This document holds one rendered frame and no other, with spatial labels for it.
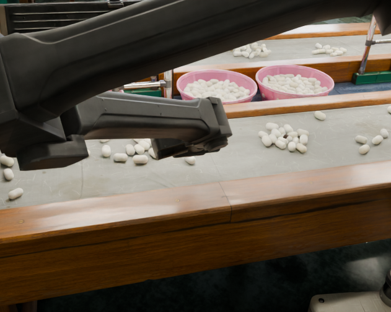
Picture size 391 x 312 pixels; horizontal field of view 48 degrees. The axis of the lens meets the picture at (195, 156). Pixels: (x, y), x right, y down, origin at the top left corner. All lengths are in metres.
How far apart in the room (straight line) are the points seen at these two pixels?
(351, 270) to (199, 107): 1.40
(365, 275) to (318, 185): 0.98
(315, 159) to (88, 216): 0.59
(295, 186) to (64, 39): 0.75
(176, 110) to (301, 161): 0.60
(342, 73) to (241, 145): 0.76
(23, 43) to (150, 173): 0.73
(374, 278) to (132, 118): 1.58
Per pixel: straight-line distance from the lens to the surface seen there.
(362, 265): 2.01
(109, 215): 0.91
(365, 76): 1.86
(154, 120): 0.56
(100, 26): 0.35
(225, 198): 0.95
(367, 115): 1.46
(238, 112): 1.31
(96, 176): 1.06
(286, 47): 1.96
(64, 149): 0.44
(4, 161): 1.14
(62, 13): 1.01
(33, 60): 0.36
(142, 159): 1.08
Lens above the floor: 1.35
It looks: 33 degrees down
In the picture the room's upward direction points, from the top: 2 degrees clockwise
